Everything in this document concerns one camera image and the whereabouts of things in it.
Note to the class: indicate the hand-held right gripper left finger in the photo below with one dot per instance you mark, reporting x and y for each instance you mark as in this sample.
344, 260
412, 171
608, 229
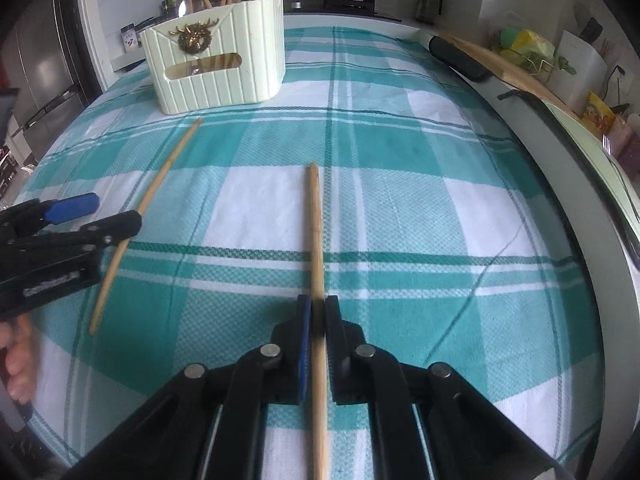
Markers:
302, 340

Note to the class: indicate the grey refrigerator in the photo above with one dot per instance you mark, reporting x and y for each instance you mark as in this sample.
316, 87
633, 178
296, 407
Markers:
40, 60

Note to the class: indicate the black oblong object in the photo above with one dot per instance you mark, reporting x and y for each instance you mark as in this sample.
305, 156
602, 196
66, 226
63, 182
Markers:
457, 57

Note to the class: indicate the yellow snack packet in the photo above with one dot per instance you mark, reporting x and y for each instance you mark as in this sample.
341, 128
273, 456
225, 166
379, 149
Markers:
600, 112

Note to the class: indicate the purple packet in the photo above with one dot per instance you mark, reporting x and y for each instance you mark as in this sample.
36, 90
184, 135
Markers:
630, 145

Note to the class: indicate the glass pitcher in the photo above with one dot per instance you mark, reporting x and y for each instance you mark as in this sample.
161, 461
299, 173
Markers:
429, 7

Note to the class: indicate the black gas stove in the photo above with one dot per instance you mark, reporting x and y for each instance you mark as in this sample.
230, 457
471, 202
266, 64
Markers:
350, 5

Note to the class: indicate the yellow green bag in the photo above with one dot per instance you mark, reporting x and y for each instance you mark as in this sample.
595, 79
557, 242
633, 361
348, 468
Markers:
527, 45

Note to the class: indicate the teal plaid tablecloth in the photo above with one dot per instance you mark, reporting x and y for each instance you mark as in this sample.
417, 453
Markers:
400, 210

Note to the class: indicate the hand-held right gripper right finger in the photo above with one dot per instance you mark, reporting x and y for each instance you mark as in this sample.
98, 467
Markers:
332, 320

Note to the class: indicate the wooden cutting board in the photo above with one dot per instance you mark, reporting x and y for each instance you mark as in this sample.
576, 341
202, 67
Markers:
510, 72

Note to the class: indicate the white label spice jar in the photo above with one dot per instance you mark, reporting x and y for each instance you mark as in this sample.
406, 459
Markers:
129, 40

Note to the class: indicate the white box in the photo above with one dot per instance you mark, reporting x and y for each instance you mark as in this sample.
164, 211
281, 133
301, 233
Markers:
580, 70

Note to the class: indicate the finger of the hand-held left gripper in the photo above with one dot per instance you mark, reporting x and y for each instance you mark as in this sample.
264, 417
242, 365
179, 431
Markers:
120, 225
75, 206

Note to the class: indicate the person's left hand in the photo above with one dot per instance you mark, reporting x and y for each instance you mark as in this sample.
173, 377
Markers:
20, 360

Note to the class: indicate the cream ribbed utensil holder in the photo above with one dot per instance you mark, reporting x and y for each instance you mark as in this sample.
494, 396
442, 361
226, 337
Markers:
240, 85

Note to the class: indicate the dark sauce bottle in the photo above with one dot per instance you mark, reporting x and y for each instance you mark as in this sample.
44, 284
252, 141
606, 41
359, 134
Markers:
174, 0

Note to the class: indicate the long wooden chopstick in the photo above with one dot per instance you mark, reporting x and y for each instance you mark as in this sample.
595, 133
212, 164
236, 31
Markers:
316, 240
173, 160

